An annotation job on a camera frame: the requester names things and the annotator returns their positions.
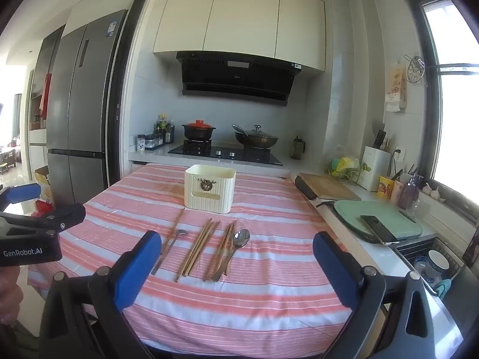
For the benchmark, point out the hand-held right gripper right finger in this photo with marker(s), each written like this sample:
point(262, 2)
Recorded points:
point(336, 269)

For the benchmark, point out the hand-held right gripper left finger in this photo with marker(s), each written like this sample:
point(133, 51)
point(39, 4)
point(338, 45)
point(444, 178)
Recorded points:
point(138, 265)

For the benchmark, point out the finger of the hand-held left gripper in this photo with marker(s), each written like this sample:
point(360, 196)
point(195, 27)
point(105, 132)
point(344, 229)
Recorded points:
point(24, 193)
point(56, 217)

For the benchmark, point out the small metal spoon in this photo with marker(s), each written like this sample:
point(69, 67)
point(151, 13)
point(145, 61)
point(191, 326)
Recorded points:
point(181, 233)

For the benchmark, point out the large metal spoon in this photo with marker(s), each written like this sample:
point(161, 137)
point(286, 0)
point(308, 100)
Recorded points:
point(241, 238)

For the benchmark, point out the cream ribbed utensil holder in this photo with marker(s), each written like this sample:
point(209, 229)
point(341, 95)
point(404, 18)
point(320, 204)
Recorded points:
point(209, 190)

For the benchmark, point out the person's left hand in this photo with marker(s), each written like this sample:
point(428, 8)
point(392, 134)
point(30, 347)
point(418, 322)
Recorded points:
point(9, 295)

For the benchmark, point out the green cutting board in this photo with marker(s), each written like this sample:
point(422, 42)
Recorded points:
point(348, 217)

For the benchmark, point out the black smartphone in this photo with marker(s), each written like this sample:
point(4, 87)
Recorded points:
point(380, 230)

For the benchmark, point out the pink striped tablecloth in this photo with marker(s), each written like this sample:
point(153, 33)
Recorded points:
point(262, 288)

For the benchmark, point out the wooden cutting board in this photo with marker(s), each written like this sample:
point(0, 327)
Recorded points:
point(331, 187)

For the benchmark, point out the grey refrigerator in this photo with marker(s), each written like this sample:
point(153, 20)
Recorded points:
point(82, 119)

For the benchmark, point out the yellow snack packet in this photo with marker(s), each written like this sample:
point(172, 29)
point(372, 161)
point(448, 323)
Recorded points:
point(385, 187)

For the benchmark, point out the blue and white bowl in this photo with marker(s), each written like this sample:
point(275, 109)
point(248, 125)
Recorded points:
point(436, 265)

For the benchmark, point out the red hanging cloth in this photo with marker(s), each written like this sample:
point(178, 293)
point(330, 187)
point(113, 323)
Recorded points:
point(45, 95)

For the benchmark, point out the bag of green yellow items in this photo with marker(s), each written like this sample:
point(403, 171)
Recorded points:
point(344, 166)

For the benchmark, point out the purple bottle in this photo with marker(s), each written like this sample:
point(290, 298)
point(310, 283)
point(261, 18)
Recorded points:
point(408, 194)

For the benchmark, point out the white knife block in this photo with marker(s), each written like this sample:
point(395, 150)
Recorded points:
point(375, 170)

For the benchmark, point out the black-lidded spice jar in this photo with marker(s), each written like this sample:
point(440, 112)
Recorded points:
point(141, 144)

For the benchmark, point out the spice jars and bottles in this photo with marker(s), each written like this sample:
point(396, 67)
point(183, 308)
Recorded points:
point(154, 142)

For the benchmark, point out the dark glass pitcher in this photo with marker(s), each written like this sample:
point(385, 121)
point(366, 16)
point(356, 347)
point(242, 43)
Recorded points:
point(298, 149)

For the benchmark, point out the dark sauce bottle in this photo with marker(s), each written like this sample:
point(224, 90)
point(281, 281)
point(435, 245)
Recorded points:
point(170, 132)

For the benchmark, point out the yellow-capped sauce bottle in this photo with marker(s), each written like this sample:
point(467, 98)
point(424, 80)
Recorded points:
point(161, 125)

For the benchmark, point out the black gas hob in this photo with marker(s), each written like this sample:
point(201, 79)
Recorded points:
point(232, 154)

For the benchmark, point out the black clay pot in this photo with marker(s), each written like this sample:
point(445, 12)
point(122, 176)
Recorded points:
point(198, 132)

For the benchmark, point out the grey spatula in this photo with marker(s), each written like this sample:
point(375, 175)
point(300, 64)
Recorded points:
point(379, 128)

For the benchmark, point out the dark wok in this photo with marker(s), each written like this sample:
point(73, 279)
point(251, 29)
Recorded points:
point(256, 142)

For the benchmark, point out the glass wok lid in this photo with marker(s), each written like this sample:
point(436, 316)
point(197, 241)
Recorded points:
point(256, 132)

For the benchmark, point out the hanging printed bag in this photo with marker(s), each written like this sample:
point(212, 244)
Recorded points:
point(396, 86)

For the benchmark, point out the window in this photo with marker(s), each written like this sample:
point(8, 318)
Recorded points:
point(456, 101)

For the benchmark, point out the black range hood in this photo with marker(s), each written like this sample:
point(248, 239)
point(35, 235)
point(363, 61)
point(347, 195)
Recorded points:
point(235, 76)

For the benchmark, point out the hanging metal trivet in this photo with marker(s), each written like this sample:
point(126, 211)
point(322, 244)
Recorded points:
point(415, 69)

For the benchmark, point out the white wall cabinet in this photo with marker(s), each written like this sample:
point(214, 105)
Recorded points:
point(239, 18)

